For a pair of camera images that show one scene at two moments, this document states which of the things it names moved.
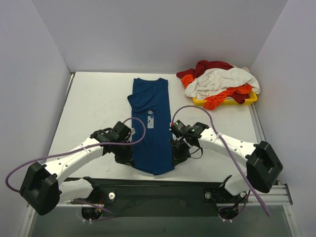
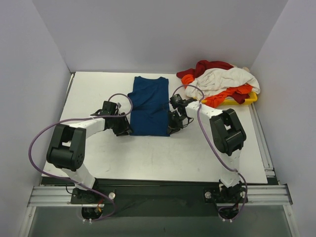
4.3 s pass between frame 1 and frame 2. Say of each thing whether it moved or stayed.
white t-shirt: stayed
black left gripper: moved
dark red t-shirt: stayed
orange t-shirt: stayed
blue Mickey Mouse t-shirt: moved
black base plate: stayed
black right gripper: moved
